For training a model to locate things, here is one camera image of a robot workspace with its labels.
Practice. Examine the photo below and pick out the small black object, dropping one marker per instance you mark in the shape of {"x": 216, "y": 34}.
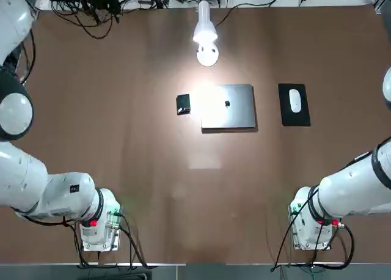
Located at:
{"x": 183, "y": 104}

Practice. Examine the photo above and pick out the white desk lamp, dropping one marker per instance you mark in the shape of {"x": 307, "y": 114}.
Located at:
{"x": 207, "y": 32}

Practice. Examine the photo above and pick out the white mouse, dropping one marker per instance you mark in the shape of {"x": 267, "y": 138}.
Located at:
{"x": 294, "y": 101}

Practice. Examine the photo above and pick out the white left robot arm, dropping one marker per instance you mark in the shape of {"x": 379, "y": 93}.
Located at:
{"x": 18, "y": 109}

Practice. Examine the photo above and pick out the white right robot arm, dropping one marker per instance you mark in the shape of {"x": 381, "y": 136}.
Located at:
{"x": 351, "y": 188}

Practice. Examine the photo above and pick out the silver laptop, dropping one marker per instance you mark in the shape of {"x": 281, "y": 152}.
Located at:
{"x": 229, "y": 107}

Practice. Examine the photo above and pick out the black mouse pad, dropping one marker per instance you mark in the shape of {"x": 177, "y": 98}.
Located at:
{"x": 285, "y": 118}

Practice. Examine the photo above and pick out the black desktop device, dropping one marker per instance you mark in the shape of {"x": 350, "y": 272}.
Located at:
{"x": 110, "y": 3}

